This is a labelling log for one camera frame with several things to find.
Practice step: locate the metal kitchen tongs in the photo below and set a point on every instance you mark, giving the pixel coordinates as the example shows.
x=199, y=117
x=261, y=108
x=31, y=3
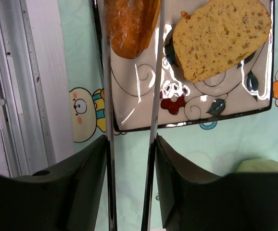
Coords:
x=108, y=102

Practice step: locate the light green placemat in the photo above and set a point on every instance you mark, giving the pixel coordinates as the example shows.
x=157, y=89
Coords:
x=218, y=150

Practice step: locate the pale yellow mug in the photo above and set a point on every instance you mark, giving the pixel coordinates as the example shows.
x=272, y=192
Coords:
x=258, y=166

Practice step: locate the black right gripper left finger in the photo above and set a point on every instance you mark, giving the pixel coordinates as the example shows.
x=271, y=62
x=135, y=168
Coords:
x=63, y=197

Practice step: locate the yellow bread slice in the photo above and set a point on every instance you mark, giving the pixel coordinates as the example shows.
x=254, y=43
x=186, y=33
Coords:
x=218, y=35

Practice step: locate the brown oblong bread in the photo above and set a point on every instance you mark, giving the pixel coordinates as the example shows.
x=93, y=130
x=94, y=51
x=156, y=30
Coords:
x=130, y=25

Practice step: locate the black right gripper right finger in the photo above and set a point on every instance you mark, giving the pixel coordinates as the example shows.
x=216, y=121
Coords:
x=194, y=199

